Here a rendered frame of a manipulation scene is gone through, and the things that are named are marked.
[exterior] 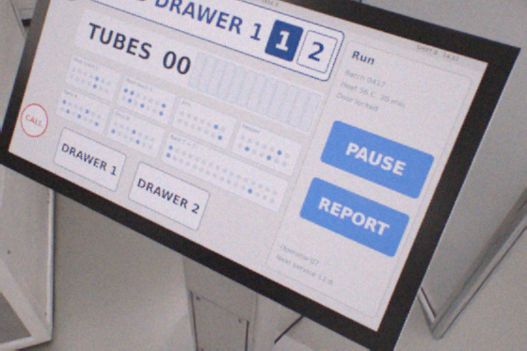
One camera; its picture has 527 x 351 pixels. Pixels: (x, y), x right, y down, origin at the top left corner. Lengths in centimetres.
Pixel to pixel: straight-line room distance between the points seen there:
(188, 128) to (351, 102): 18
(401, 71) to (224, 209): 23
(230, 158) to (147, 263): 120
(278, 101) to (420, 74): 14
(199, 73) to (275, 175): 14
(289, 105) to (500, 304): 141
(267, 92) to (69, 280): 130
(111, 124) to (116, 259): 116
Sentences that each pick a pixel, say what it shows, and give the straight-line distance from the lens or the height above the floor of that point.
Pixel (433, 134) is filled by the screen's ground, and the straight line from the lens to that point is 47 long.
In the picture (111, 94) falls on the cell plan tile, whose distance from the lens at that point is 58.
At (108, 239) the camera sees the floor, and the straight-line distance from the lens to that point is 176.
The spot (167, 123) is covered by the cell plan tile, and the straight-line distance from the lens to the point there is 54.
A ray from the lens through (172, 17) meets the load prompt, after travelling 55.
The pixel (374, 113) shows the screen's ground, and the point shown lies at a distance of 47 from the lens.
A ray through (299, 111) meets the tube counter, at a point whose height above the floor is 111.
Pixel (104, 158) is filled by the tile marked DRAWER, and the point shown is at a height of 101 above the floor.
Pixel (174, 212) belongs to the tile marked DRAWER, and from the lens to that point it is 54.
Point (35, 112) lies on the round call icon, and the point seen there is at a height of 102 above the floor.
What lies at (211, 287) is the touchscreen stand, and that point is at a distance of 85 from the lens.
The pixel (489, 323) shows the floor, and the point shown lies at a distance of 176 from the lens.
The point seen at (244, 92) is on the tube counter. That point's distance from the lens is 50.
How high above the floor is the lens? 143
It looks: 46 degrees down
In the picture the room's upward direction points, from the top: 4 degrees clockwise
